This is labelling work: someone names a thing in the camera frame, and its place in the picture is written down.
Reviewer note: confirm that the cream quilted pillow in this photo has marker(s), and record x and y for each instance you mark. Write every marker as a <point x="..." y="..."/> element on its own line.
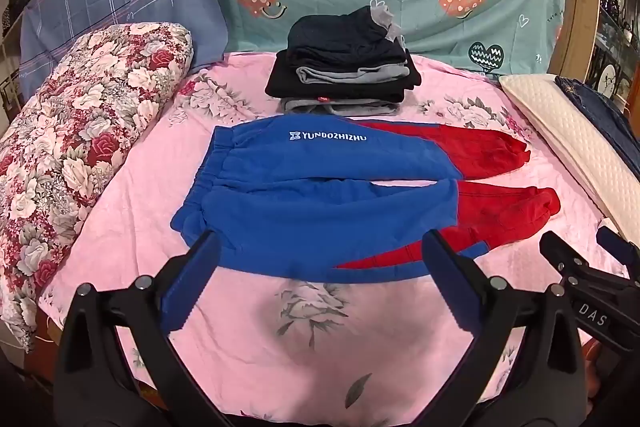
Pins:
<point x="560" y="122"/>

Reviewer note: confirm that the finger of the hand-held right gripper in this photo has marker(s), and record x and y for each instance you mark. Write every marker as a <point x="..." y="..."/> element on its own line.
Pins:
<point x="562" y="257"/>
<point x="617" y="247"/>

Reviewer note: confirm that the dark folded pants grey cuffs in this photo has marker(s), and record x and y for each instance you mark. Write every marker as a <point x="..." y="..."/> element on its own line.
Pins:
<point x="345" y="32"/>

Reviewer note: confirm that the pink floral bedsheet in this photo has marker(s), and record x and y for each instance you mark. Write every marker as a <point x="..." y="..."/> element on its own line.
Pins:
<point x="325" y="337"/>

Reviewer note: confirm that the grey folded garment red tag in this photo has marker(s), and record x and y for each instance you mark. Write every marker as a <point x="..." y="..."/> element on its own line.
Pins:
<point x="350" y="109"/>

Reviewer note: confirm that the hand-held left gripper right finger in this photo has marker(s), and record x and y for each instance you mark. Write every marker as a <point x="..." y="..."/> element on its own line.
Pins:
<point x="450" y="279"/>

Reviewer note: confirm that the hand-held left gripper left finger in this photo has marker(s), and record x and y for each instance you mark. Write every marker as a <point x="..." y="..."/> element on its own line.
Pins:
<point x="191" y="279"/>

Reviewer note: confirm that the stack of folded dark clothes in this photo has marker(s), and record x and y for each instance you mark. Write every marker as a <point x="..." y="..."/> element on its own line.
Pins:
<point x="285" y="84"/>

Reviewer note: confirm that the red floral rolled quilt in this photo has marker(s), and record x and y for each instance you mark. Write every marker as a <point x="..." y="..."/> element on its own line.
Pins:
<point x="80" y="147"/>

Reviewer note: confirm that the blue and red pants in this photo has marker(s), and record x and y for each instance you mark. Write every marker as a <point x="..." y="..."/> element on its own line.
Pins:
<point x="310" y="202"/>

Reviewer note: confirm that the dark blue denim jeans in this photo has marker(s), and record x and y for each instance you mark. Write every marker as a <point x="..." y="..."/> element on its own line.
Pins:
<point x="600" y="107"/>

